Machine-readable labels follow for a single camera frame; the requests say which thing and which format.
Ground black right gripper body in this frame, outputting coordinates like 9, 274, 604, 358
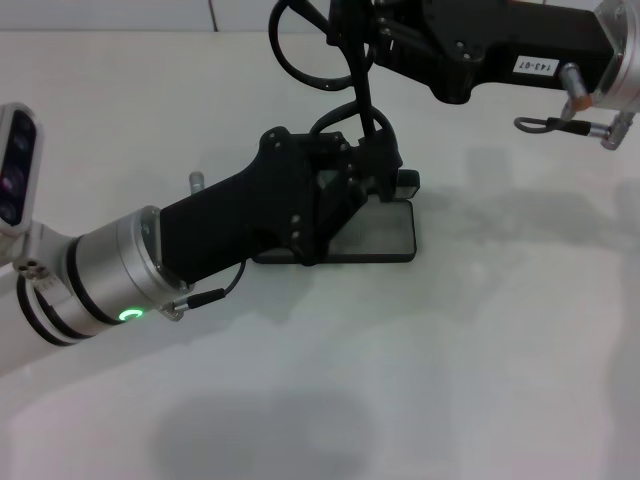
421, 0, 614, 105

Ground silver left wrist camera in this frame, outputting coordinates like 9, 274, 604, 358
0, 102, 46, 236

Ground gripper black cable plug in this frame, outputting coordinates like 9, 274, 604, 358
513, 112, 636, 151
159, 259, 246, 324

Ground left gripper black cable plug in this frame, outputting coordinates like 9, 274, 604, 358
159, 259, 246, 324

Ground right gripper black cable plug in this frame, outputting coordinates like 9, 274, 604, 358
513, 112, 636, 151

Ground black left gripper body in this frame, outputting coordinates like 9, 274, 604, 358
158, 126, 327, 290

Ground black glasses case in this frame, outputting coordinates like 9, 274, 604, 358
252, 168, 421, 265

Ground silver stub on right wrist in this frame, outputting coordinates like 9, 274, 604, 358
562, 62, 594, 112

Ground black glasses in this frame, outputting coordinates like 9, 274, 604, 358
268, 0, 399, 146

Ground silver camera mount bracket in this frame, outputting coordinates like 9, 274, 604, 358
0, 219, 69, 306

